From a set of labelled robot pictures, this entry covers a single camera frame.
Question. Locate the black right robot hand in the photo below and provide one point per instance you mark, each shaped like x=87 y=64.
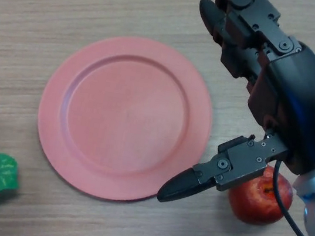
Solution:
x=295 y=91

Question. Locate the pink round plate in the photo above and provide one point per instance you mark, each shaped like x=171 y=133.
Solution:
x=125 y=116

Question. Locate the red apple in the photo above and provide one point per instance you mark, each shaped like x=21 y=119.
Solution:
x=251 y=203

